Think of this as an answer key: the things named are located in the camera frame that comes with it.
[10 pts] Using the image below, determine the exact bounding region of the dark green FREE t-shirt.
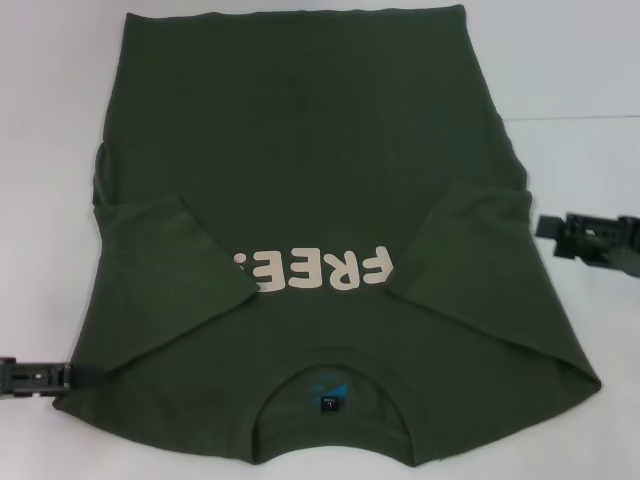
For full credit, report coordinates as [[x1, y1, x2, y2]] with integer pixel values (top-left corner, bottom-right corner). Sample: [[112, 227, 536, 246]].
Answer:
[[69, 3, 602, 469]]

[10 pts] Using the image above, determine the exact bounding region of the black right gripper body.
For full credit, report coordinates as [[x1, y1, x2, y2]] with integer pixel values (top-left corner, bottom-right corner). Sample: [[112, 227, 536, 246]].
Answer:
[[564, 213, 640, 279]]

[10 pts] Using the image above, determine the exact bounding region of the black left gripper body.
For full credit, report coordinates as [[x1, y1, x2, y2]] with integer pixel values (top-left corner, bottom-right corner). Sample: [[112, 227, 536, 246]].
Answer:
[[0, 355, 69, 400]]

